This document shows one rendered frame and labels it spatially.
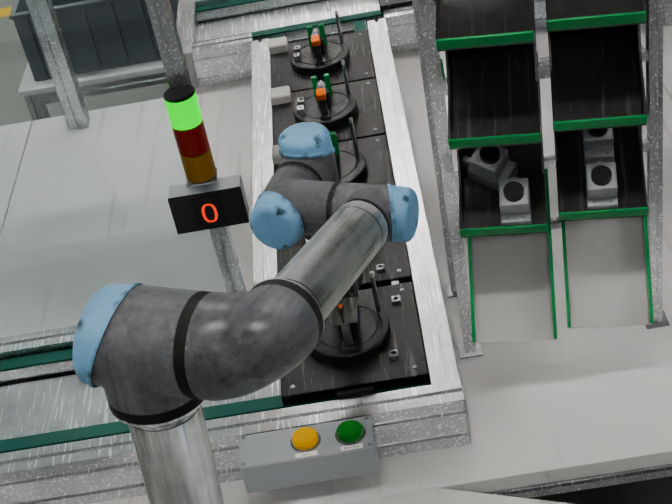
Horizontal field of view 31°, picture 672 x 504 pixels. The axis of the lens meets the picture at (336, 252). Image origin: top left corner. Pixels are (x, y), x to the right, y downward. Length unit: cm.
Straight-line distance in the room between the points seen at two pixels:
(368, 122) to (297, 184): 97
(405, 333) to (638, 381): 39
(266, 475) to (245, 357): 66
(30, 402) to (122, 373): 90
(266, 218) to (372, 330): 46
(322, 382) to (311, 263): 60
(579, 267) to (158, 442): 86
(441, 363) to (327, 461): 26
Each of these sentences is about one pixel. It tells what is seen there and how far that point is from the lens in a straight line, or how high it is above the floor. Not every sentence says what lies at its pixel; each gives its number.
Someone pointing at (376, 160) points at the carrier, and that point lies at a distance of 245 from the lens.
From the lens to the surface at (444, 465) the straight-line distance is 195.
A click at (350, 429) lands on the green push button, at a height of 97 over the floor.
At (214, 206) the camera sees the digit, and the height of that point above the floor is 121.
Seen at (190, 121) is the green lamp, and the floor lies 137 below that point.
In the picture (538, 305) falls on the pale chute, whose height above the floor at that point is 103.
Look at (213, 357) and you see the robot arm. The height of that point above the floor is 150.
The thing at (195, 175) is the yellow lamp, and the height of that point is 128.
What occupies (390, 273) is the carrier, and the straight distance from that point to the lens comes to 215.
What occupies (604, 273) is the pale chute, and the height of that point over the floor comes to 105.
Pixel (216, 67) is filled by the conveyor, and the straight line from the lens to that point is 307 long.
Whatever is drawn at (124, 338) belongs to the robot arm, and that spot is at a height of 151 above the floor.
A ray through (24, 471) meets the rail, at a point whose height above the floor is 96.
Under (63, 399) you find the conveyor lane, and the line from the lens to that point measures 217.
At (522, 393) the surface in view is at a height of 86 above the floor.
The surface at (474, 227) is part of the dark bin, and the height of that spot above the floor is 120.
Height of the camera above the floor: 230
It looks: 37 degrees down
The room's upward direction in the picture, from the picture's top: 12 degrees counter-clockwise
